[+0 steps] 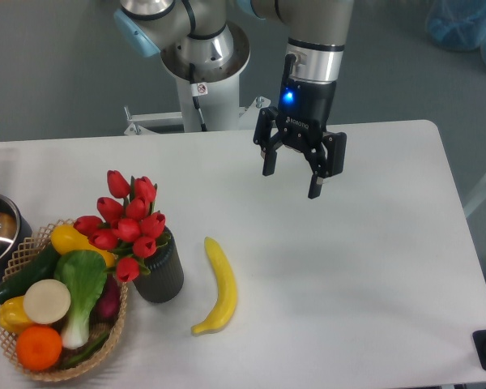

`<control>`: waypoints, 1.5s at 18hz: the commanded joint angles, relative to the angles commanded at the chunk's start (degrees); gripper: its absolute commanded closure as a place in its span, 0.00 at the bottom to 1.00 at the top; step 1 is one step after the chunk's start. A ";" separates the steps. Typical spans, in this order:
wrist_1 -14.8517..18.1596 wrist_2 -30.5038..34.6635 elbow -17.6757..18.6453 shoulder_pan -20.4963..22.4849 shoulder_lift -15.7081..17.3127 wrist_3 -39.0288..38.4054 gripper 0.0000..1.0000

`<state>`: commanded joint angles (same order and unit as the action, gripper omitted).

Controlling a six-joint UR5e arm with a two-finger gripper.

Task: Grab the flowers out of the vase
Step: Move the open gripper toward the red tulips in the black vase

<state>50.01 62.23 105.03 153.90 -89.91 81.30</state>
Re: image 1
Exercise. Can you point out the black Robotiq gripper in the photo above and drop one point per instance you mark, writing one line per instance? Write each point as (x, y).
(301, 118)

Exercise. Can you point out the red tulip bouquet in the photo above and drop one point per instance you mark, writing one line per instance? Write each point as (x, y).
(128, 225)

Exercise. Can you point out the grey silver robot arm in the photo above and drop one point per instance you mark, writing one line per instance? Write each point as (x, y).
(317, 31)

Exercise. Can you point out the dark grey ribbed vase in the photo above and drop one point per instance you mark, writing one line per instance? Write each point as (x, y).
(166, 276)

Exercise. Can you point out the yellow plastic banana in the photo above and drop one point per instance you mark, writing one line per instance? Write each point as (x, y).
(226, 303)

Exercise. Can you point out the blue plastic bag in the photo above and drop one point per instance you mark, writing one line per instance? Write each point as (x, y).
(458, 26)

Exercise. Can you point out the green bok choy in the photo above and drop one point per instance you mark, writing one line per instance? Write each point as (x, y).
(83, 273)

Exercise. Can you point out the yellow squash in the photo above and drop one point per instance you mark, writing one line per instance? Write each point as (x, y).
(65, 238)

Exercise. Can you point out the purple eggplant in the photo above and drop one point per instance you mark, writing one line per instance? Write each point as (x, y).
(108, 305)

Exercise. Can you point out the dark green cucumber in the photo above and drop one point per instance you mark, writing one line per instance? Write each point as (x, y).
(40, 268)

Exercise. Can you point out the green chili pepper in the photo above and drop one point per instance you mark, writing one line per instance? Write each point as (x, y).
(86, 353)

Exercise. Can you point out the woven wicker basket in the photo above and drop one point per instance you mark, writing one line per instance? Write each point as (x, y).
(27, 251)

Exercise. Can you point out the orange fruit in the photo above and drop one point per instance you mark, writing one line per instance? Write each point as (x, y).
(38, 348)

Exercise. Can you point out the yellow bell pepper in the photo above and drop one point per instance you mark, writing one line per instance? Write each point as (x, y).
(13, 317)

